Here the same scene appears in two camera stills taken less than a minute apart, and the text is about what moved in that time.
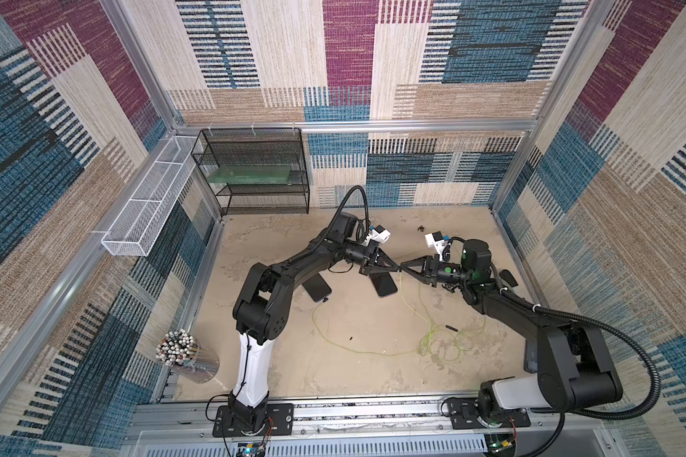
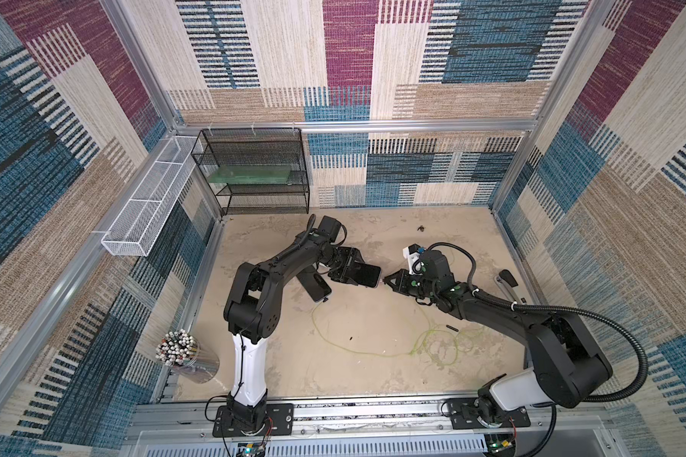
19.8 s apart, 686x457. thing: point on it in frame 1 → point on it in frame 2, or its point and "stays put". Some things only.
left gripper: x=378 y=259 → x=353 y=255
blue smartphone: x=317 y=287 stays put
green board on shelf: x=250 y=174 stays put
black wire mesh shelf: x=253 y=168 stays put
